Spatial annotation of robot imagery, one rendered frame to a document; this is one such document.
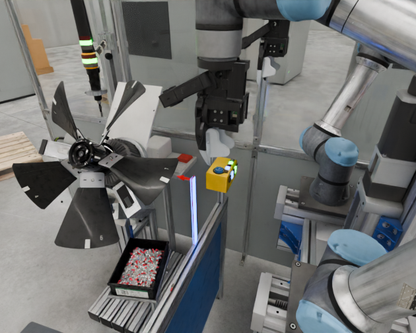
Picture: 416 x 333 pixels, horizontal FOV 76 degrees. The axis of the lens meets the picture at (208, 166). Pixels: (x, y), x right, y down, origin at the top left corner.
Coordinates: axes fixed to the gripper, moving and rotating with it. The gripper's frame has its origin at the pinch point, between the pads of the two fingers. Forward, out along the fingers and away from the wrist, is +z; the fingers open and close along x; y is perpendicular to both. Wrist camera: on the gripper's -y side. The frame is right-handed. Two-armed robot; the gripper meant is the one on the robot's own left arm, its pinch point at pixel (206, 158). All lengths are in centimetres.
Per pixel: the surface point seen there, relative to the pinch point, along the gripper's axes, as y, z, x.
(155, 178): -28.7, 26.9, 23.1
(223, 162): -13, 36, 58
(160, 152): -59, 51, 78
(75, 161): -61, 24, 19
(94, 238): -48, 48, 6
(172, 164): -25.7, 25.0, 31.3
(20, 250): -176, 144, 38
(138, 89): -43, 1, 40
